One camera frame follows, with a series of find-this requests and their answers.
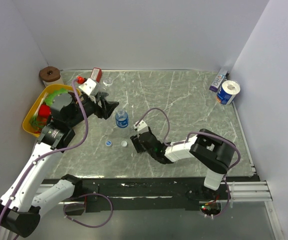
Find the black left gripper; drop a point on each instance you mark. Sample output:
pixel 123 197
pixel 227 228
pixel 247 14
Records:
pixel 110 106

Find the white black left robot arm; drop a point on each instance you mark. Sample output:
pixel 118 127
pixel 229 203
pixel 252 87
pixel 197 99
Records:
pixel 21 209

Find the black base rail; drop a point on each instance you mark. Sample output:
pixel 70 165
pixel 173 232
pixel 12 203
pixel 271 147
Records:
pixel 162 193

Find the blue label Pocari bottle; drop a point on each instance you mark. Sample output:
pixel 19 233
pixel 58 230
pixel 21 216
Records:
pixel 121 119

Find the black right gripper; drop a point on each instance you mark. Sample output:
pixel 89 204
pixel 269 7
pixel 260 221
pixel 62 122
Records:
pixel 137 144

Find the brown lid white canister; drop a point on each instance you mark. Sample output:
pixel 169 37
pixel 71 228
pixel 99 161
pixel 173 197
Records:
pixel 50 75

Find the wrapped toilet paper roll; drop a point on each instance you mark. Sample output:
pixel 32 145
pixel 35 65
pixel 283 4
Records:
pixel 227 92

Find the blue Pocari bottle cap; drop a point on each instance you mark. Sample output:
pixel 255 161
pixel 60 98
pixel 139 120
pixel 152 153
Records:
pixel 108 143

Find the white upturned bottle cap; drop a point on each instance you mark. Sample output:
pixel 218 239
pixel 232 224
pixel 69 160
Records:
pixel 124 143

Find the red cable connector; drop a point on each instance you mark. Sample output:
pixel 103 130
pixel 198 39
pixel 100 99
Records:
pixel 80 80

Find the red toy pepper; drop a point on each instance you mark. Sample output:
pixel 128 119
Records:
pixel 44 111

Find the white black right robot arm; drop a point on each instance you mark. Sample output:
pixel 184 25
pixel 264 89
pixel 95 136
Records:
pixel 212 150

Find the silver white left wrist camera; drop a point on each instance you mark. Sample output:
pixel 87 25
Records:
pixel 90 87

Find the red flat box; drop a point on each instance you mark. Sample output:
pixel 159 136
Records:
pixel 96 74

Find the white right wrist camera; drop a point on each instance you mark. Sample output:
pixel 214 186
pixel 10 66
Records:
pixel 140 127

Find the white green toy cabbage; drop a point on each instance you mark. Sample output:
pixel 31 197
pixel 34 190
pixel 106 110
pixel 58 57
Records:
pixel 50 97

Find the yellow plastic basket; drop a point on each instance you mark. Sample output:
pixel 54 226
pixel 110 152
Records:
pixel 33 123

